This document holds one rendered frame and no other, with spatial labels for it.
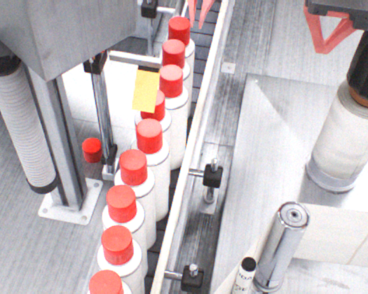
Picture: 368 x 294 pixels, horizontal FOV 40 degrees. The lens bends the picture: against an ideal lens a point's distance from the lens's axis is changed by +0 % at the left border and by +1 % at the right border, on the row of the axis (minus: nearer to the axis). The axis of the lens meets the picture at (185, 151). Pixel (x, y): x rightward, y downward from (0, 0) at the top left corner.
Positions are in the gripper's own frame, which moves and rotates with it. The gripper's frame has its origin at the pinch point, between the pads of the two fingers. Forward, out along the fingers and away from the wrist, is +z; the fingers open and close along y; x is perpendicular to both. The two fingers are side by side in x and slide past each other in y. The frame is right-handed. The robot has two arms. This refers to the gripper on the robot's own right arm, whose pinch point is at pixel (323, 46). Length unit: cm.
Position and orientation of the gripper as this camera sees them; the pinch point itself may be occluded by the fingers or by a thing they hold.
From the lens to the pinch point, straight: 60.7
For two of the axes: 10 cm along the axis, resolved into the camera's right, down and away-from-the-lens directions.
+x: -9.8, -1.7, 1.1
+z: -0.2, 6.0, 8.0
